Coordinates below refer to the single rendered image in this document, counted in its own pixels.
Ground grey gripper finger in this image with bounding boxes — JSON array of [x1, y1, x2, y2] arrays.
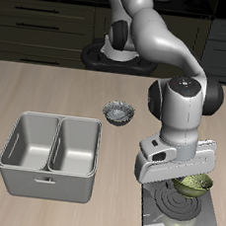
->
[[163, 179, 174, 191]]

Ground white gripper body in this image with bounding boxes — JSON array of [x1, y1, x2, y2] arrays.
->
[[132, 131, 219, 192]]

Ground green bowl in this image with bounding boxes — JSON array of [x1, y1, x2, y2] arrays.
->
[[169, 169, 215, 200]]

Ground dark grey stove plate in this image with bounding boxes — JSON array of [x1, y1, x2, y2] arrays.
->
[[137, 179, 226, 226]]

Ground small dark grey bowl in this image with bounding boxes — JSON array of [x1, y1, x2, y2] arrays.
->
[[100, 99, 137, 129]]

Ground white two-bin basket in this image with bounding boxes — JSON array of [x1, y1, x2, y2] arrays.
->
[[0, 108, 105, 206]]

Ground dark kitchen cupboards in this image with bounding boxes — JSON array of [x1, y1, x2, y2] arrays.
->
[[0, 0, 226, 87]]

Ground flat black base plate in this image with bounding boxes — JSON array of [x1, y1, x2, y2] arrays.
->
[[79, 37, 161, 78]]

